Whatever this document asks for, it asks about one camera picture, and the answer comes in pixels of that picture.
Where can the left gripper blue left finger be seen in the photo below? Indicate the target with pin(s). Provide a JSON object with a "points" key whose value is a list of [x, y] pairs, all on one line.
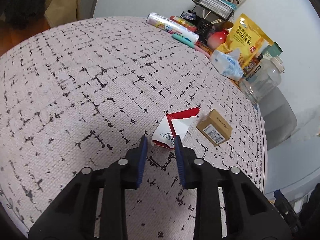
{"points": [[141, 156]]}

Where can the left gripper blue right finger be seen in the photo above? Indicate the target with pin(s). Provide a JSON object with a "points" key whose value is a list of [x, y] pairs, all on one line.
{"points": [[180, 160]]}

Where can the torn red white carton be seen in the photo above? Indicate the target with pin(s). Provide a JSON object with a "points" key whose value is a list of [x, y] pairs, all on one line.
{"points": [[173, 124]]}

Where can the small brown cardboard box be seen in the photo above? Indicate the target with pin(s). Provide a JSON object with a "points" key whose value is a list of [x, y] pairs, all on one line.
{"points": [[215, 128]]}

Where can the white refrigerator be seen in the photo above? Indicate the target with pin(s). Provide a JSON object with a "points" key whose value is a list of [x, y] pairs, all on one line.
{"points": [[293, 166]]}

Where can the blue white tissue pack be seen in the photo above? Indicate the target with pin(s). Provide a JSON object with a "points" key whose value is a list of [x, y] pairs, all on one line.
{"points": [[227, 64]]}

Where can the pink pen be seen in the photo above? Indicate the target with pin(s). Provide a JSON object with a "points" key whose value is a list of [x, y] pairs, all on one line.
{"points": [[197, 48]]}

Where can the grey upholstered chair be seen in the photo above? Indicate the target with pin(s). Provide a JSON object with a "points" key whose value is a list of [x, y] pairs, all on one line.
{"points": [[280, 120]]}

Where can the clear plastic water jug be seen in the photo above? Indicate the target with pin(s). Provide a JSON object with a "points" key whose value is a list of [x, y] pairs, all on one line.
{"points": [[262, 79]]}

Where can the peach shaped ornament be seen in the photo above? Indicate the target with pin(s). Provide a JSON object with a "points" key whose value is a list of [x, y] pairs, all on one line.
{"points": [[217, 39]]}

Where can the white roll of bags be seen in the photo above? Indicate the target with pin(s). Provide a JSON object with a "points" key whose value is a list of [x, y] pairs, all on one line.
{"points": [[171, 27]]}

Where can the red candy package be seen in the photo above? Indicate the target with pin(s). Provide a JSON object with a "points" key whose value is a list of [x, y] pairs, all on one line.
{"points": [[184, 23]]}

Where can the black pen holder cup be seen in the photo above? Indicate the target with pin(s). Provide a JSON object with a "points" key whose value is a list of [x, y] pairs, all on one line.
{"points": [[203, 28]]}

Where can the yellow snack bag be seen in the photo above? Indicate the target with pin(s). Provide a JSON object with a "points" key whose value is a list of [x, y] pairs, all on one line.
{"points": [[247, 37]]}

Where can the green tall carton box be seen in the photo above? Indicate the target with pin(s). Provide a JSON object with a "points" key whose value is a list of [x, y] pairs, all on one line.
{"points": [[271, 51]]}

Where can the brown wooden chair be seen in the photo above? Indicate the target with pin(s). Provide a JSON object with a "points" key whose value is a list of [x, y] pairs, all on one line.
{"points": [[58, 12]]}

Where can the black jacket on chair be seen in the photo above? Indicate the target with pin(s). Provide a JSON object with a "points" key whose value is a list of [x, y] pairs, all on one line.
{"points": [[19, 13]]}

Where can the black wire mesh basket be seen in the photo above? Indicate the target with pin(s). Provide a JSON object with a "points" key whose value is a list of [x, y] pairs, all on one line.
{"points": [[220, 8]]}

